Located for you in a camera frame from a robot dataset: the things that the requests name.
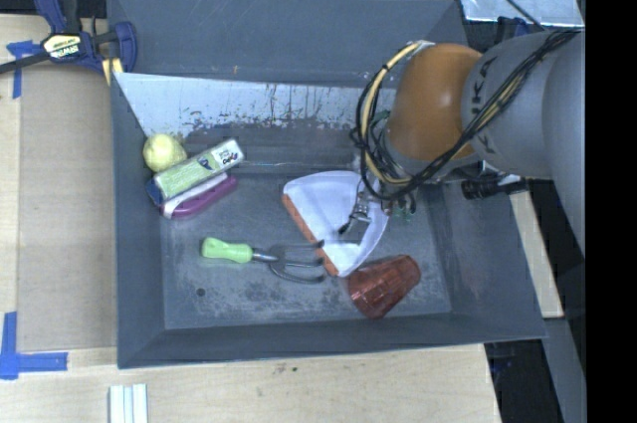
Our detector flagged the pale grey metal gripper finger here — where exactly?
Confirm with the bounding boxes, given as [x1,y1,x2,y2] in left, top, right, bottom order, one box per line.
[338,199,372,234]

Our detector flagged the white and orange dustpan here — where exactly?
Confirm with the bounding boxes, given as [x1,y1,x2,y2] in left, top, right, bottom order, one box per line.
[282,170,390,279]

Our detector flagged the red-orange clear plastic cup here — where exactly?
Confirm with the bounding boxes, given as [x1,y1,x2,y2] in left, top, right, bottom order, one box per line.
[346,254,423,320]

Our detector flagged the grey metal bin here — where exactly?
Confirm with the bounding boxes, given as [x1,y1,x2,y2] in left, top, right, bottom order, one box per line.
[104,0,549,370]

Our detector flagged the yellow toy lemon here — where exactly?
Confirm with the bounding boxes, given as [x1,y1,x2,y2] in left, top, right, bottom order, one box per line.
[142,132,189,173]

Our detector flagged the pale wood flat board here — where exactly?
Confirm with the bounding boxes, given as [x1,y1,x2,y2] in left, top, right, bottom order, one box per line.
[17,62,121,353]

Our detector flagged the black cylinder on white bracket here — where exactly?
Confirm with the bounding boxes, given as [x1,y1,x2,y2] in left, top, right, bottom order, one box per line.
[461,173,529,202]

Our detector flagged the green-handled garden fork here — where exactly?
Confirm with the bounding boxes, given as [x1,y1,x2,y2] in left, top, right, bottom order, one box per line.
[200,236,327,285]

